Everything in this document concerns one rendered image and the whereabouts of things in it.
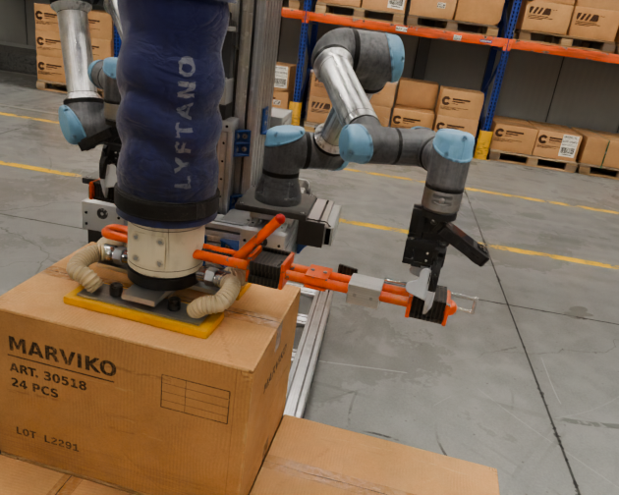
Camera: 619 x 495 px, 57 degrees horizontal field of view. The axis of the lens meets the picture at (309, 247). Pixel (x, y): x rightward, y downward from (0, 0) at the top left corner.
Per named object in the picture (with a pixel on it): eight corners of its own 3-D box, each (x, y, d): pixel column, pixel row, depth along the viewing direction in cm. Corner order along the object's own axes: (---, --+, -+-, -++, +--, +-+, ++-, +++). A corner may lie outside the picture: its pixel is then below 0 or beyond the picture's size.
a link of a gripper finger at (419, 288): (401, 308, 117) (410, 264, 117) (429, 314, 116) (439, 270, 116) (400, 309, 114) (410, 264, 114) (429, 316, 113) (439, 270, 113)
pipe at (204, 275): (67, 285, 126) (67, 262, 124) (128, 247, 149) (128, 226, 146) (211, 321, 120) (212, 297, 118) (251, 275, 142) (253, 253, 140)
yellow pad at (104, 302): (62, 303, 125) (61, 283, 123) (89, 285, 134) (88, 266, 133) (206, 340, 119) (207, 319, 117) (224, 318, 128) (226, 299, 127)
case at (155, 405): (-2, 452, 136) (-17, 304, 121) (93, 362, 173) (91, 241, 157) (237, 521, 127) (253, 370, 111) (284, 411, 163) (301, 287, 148)
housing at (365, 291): (344, 302, 121) (348, 284, 119) (350, 290, 127) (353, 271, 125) (376, 310, 120) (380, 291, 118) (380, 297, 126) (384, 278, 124)
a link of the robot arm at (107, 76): (127, 57, 151) (140, 61, 145) (127, 99, 156) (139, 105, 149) (97, 55, 147) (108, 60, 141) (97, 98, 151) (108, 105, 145)
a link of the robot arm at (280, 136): (258, 163, 183) (262, 121, 178) (299, 165, 187) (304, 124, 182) (266, 173, 172) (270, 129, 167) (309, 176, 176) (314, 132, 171)
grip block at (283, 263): (243, 283, 124) (246, 258, 121) (257, 266, 132) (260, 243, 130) (280, 292, 122) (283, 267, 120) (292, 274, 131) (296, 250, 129)
